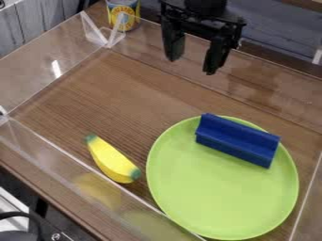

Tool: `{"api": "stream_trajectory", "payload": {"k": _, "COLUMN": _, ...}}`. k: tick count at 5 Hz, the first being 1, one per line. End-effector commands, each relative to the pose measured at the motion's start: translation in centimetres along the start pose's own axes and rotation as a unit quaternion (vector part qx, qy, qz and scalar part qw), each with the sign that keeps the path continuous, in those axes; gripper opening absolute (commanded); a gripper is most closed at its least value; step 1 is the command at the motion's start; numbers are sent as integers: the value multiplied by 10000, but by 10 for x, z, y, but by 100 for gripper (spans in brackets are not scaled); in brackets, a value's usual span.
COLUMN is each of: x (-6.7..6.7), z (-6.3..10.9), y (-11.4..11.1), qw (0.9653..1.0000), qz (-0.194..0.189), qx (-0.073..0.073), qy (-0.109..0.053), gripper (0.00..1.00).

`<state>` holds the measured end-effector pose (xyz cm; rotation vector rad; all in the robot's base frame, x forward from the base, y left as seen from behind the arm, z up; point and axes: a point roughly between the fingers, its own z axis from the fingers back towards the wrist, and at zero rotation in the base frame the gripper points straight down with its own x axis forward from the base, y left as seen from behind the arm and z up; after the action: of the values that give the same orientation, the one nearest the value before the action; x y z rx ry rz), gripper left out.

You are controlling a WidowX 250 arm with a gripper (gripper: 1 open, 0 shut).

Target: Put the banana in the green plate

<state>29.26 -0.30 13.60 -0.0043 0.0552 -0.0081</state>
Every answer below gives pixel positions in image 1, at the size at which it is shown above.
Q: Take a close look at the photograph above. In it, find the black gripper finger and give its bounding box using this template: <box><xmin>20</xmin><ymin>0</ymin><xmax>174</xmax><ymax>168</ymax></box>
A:
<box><xmin>203</xmin><ymin>36</ymin><xmax>230</xmax><ymax>75</ymax></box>
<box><xmin>160</xmin><ymin>16</ymin><xmax>184</xmax><ymax>61</ymax></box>

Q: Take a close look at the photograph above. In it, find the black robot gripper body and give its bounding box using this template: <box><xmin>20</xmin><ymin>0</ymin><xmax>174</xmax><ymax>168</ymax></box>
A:
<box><xmin>160</xmin><ymin>0</ymin><xmax>247</xmax><ymax>48</ymax></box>

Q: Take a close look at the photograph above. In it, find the yellow toy banana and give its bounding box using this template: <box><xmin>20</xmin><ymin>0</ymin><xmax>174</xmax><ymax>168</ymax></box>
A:
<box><xmin>85</xmin><ymin>134</ymin><xmax>140</xmax><ymax>184</ymax></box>

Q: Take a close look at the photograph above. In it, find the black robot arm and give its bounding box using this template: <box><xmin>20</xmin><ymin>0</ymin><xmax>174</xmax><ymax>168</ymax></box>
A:
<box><xmin>160</xmin><ymin>0</ymin><xmax>247</xmax><ymax>75</ymax></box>

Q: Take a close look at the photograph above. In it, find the green round plate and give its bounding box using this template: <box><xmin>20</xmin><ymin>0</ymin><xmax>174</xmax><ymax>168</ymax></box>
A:
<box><xmin>146</xmin><ymin>117</ymin><xmax>299</xmax><ymax>241</ymax></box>

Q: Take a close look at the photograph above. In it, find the yellow labelled tin can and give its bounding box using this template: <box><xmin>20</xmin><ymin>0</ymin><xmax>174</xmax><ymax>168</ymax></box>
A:
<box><xmin>105</xmin><ymin>0</ymin><xmax>140</xmax><ymax>32</ymax></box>

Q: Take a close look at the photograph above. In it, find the blue plastic block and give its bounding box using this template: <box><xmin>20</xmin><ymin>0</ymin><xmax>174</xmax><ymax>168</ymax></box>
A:
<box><xmin>195</xmin><ymin>113</ymin><xmax>280</xmax><ymax>169</ymax></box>

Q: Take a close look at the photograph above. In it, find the clear acrylic enclosure wall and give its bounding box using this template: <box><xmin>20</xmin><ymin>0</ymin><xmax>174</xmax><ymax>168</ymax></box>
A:
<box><xmin>0</xmin><ymin>5</ymin><xmax>322</xmax><ymax>241</ymax></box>

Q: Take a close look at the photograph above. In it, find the black cable bottom left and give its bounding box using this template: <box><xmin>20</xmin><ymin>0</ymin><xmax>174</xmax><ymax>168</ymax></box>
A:
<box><xmin>0</xmin><ymin>211</ymin><xmax>45</xmax><ymax>241</ymax></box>

